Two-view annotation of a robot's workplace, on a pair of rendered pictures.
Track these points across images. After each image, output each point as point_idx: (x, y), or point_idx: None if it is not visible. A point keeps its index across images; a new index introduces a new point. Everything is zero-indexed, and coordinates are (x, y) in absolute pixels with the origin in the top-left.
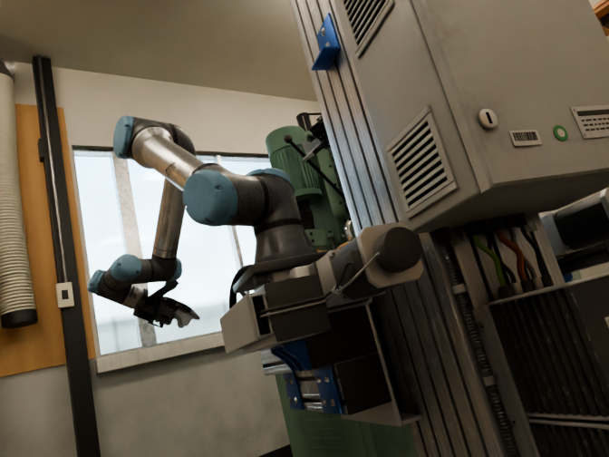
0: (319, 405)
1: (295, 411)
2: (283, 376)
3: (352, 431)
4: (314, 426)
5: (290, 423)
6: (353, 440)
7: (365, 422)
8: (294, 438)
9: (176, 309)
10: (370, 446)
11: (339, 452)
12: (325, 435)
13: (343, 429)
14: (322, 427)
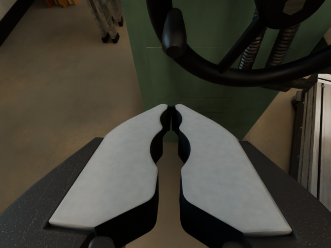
0: None
1: (166, 90)
2: (154, 59)
3: (246, 105)
4: (193, 101)
5: (150, 97)
6: (243, 109)
7: (268, 101)
8: (155, 106)
9: (136, 227)
10: (258, 112)
11: (216, 114)
12: (206, 106)
13: (236, 104)
14: (204, 102)
